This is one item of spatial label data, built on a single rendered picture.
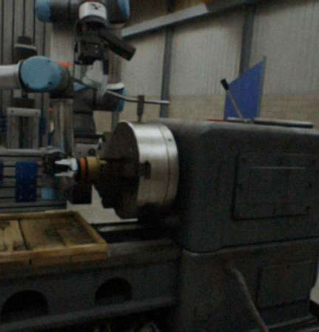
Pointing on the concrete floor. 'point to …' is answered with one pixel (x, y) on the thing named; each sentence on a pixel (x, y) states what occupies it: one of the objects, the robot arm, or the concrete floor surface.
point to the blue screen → (246, 93)
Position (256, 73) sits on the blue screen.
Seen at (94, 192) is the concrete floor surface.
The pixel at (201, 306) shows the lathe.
